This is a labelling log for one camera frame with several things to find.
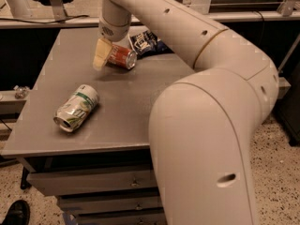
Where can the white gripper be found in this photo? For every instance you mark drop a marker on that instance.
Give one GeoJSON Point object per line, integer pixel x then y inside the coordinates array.
{"type": "Point", "coordinates": [114, 30]}

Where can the red coke can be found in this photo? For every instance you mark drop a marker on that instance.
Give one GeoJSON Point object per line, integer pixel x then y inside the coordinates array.
{"type": "Point", "coordinates": [123, 57]}

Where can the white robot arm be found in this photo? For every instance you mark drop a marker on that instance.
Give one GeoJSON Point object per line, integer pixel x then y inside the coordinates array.
{"type": "Point", "coordinates": [200, 127]}

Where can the green white soda can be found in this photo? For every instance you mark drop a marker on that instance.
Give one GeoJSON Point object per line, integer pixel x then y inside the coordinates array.
{"type": "Point", "coordinates": [70, 115]}

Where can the blue chip bag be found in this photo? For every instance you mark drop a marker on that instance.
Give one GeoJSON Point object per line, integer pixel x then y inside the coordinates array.
{"type": "Point", "coordinates": [147, 44]}

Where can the grey drawer cabinet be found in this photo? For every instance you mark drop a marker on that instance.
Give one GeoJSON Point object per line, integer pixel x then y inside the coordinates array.
{"type": "Point", "coordinates": [83, 133]}

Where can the small shiny metal fitting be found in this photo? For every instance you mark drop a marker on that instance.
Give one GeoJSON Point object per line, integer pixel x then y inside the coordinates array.
{"type": "Point", "coordinates": [21, 91]}

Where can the white pipe top left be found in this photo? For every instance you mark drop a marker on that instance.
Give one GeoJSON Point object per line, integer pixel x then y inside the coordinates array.
{"type": "Point", "coordinates": [19, 8]}

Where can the top grey drawer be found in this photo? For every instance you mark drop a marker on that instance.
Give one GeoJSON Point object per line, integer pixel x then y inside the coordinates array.
{"type": "Point", "coordinates": [90, 181]}

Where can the grey drawer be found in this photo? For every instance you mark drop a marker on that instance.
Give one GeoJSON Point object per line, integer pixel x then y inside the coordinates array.
{"type": "Point", "coordinates": [143, 218]}
{"type": "Point", "coordinates": [90, 181]}
{"type": "Point", "coordinates": [104, 204]}

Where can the middle grey drawer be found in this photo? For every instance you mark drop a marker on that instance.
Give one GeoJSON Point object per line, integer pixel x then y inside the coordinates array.
{"type": "Point", "coordinates": [104, 204]}

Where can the bottom grey drawer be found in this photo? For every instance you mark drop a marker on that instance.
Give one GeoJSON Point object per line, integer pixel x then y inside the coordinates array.
{"type": "Point", "coordinates": [143, 218]}

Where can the black shoe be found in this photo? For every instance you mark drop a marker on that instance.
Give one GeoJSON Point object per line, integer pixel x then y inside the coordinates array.
{"type": "Point", "coordinates": [17, 214]}

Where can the metal guard rail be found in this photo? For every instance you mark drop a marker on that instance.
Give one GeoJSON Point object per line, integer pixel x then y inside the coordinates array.
{"type": "Point", "coordinates": [81, 21]}

